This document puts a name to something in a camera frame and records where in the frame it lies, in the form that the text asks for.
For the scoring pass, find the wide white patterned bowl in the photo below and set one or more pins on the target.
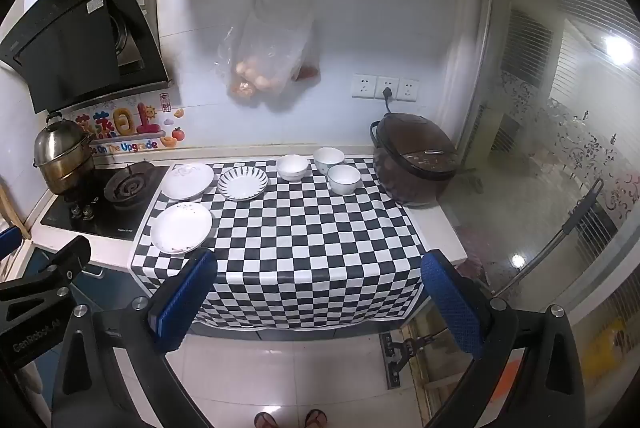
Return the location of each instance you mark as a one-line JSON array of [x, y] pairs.
[[292, 167]]

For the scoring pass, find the person's left foot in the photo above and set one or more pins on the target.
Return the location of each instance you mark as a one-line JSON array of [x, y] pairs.
[[265, 421]]

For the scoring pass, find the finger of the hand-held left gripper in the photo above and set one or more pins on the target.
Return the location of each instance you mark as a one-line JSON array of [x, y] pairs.
[[70, 258], [10, 240]]

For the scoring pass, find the clear plastic bag of eggs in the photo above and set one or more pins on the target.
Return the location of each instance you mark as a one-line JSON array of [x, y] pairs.
[[265, 57]]

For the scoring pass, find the brown rice cooker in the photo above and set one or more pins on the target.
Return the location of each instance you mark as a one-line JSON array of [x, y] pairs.
[[415, 167]]

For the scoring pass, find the black range hood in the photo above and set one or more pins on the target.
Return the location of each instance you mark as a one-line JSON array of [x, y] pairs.
[[75, 37]]

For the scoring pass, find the white floral plate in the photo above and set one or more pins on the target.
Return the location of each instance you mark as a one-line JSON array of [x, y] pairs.
[[187, 182]]

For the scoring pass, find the plastic bag with red contents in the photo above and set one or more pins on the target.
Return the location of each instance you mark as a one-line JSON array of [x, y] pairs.
[[309, 70]]

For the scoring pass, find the white bowl with blue pattern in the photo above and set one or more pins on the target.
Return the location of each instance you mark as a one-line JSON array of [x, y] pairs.
[[328, 157]]

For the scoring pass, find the yellow object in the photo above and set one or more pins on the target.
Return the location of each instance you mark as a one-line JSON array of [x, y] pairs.
[[607, 348]]

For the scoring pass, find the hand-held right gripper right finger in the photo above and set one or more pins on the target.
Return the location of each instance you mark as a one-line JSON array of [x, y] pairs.
[[450, 303]]

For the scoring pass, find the black glass gas stove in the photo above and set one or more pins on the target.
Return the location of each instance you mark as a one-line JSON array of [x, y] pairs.
[[95, 220]]

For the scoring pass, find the colourful wall sticker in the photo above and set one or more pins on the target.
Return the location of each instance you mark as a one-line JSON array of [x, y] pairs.
[[125, 127]]

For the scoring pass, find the flat mop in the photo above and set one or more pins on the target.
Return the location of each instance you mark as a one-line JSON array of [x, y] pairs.
[[394, 365]]

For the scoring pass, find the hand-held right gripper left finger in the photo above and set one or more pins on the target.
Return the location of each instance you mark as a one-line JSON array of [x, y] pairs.
[[184, 300]]

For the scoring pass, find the white plate with black stripes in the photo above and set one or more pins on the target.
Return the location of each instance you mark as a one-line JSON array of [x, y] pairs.
[[242, 184]]

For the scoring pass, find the frosted glass sliding door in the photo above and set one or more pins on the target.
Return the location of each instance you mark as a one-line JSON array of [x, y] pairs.
[[550, 132]]

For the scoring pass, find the black stove burner grate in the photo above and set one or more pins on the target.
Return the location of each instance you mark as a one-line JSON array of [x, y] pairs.
[[129, 188]]

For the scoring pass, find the wooden cutting board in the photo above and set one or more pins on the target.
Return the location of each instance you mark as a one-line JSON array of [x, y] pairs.
[[15, 213]]

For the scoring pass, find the black power plug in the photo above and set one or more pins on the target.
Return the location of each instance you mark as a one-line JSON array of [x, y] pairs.
[[384, 94]]

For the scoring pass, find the stainless steel steamer pot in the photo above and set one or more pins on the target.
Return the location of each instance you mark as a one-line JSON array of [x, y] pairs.
[[60, 147]]

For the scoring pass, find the white wall outlet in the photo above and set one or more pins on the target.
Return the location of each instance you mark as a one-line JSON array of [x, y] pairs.
[[408, 90], [363, 86], [391, 82]]

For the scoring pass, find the black and white checkered cloth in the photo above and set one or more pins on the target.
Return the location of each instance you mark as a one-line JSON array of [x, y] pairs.
[[310, 248]]

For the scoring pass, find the white bowl with dark rim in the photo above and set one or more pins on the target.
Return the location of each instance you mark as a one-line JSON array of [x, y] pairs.
[[344, 178]]

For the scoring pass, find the white speckled plate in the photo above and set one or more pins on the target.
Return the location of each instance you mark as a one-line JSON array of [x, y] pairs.
[[180, 228]]

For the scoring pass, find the blue base cabinet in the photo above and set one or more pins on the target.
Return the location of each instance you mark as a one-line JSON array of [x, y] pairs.
[[112, 288]]

